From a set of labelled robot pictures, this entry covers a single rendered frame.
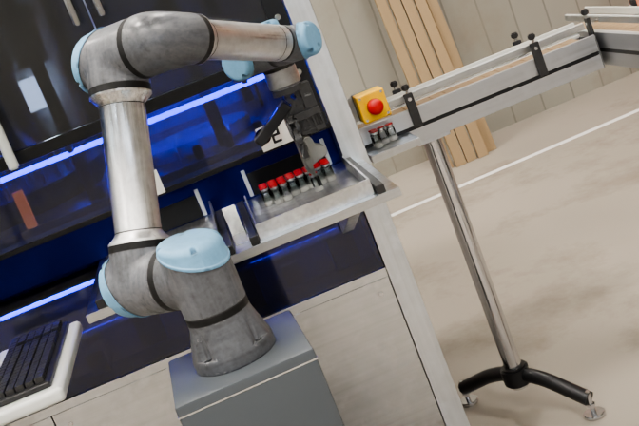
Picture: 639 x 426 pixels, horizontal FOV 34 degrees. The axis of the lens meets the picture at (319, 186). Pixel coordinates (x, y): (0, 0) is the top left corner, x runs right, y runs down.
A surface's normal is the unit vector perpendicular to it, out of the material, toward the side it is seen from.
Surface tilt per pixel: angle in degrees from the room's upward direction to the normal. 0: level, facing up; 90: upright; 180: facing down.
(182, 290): 90
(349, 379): 90
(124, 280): 67
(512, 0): 90
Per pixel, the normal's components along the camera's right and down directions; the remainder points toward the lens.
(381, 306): 0.14, 0.17
